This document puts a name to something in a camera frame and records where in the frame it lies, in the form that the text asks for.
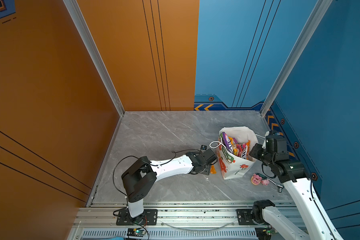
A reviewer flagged white floral paper bag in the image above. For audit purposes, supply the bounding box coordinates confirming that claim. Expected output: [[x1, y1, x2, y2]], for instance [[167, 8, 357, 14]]
[[209, 127, 258, 180]]

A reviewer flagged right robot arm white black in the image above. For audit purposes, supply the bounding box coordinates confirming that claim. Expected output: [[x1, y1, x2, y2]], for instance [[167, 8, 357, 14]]
[[249, 131, 342, 240]]

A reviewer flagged purple white snack packet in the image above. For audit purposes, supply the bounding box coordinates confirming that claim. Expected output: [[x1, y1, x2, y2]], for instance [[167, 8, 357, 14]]
[[221, 132, 233, 154]]

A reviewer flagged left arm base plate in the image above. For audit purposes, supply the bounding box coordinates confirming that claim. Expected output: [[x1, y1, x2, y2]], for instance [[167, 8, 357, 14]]
[[113, 208, 158, 226]]

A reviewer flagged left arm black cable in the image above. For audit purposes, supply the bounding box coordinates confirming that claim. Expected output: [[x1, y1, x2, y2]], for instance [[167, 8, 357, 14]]
[[112, 148, 202, 218]]

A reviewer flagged orange Fox's fruits candy bag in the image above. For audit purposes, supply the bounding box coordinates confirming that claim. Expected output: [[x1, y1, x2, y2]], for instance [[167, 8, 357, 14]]
[[233, 141, 251, 160]]

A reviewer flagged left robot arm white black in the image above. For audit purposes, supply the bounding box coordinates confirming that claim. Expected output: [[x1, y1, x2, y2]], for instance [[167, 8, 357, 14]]
[[122, 149, 218, 218]]

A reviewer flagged right aluminium corner post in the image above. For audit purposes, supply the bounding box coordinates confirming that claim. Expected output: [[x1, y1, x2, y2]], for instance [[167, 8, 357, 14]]
[[260, 0, 333, 118]]

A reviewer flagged aluminium corner post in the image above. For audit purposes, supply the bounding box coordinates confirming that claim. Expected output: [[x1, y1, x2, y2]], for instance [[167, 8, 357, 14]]
[[260, 0, 333, 118], [63, 0, 125, 117]]

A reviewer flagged orange small candy packet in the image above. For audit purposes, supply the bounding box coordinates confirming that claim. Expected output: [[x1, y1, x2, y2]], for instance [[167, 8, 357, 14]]
[[210, 165, 217, 175]]

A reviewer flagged left aluminium corner post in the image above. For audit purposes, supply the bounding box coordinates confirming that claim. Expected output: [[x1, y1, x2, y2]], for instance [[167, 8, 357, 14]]
[[63, 0, 125, 117]]

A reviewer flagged clear orange cracker packet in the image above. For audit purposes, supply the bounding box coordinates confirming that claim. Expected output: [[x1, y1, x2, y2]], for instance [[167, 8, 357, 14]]
[[228, 137, 238, 152]]

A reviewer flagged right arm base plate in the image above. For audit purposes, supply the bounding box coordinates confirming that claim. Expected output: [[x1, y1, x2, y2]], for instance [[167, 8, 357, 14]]
[[236, 209, 257, 226]]

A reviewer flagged aluminium front rail frame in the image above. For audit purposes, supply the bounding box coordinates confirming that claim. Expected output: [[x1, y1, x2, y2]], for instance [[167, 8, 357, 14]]
[[66, 200, 331, 240]]

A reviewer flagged left electronics board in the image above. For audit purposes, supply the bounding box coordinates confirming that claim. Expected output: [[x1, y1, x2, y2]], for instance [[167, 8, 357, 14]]
[[127, 228, 148, 240]]

